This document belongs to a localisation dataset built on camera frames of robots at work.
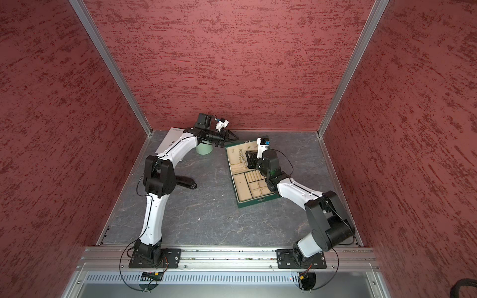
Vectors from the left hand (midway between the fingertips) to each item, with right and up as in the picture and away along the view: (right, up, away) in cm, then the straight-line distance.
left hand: (235, 142), depth 92 cm
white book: (-41, +2, +19) cm, 46 cm away
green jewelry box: (+7, -22, -1) cm, 23 cm away
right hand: (+5, -7, -4) cm, 9 cm away
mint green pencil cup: (-19, -3, +16) cm, 25 cm away
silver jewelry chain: (+3, -9, +3) cm, 10 cm away
